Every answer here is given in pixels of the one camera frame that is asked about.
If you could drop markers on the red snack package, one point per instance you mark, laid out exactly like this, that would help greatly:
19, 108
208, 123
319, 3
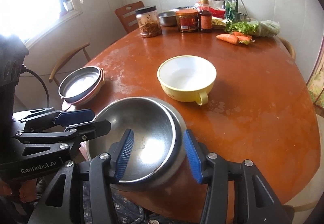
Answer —
217, 13

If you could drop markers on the carrot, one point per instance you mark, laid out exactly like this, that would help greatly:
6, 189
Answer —
229, 38
243, 38

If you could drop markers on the red lidded sauce jar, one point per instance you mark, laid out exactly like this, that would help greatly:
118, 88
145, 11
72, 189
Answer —
187, 20

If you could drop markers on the clear jar black lid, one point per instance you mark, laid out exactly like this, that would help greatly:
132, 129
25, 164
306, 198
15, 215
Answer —
148, 21

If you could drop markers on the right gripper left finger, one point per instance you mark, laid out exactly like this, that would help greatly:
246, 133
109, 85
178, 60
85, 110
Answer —
62, 201

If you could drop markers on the large steel basin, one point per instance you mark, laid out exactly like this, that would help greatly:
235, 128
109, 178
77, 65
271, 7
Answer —
162, 153

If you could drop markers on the rear carrot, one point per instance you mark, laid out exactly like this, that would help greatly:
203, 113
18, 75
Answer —
243, 38

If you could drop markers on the yellow white ceramic bowl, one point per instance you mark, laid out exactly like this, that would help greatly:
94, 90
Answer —
187, 78

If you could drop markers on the clear plastic bottle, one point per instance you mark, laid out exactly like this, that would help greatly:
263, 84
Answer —
230, 9

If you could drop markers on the hello kitty door curtain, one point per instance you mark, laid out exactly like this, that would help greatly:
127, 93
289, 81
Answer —
315, 82

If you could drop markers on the bag of green vegetables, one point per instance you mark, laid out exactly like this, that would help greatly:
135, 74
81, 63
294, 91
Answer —
267, 28

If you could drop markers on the steel pan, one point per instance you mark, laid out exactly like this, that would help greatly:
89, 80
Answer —
79, 83

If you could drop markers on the front carrot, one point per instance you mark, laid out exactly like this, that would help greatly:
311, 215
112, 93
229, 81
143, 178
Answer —
229, 38

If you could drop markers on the red slatted wooden chair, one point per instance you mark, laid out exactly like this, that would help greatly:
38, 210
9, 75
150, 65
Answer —
127, 16

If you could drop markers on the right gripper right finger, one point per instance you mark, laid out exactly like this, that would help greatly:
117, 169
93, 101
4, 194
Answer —
254, 199

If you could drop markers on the far wooden chair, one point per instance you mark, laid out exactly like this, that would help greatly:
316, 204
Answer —
286, 45

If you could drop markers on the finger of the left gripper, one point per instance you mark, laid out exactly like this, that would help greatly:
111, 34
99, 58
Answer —
63, 135
45, 118

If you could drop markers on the person's left hand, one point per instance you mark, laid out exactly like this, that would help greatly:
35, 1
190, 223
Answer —
26, 191

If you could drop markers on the curved back wooden chair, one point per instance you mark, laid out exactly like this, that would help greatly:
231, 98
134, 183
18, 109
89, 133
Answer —
65, 59

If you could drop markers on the steel bowl at back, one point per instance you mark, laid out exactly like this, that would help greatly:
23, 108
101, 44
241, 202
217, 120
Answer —
168, 18

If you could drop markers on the dark sauce bottle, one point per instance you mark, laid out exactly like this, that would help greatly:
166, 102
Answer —
205, 17

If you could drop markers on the red plastic bear plate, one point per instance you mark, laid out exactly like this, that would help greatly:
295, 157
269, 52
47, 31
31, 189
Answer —
89, 96

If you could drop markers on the small steel bowl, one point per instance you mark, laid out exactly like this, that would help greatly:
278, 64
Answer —
144, 137

